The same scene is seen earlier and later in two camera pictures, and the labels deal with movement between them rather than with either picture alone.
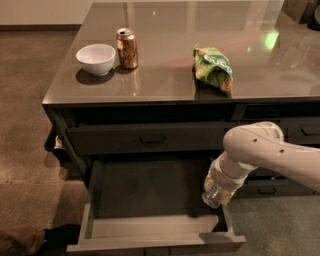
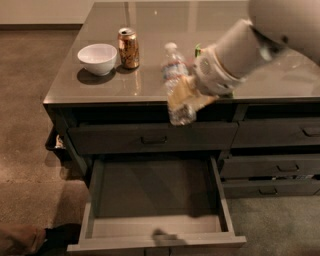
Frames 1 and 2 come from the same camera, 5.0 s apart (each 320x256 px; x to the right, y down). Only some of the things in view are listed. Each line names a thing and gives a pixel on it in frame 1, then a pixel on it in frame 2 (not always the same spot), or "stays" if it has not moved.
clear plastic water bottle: [213, 192] -> [175, 68]
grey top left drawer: [147, 137] stays
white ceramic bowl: [97, 59] stays
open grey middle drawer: [148, 204] stays
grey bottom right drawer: [273, 187] stays
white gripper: [225, 175] -> [212, 74]
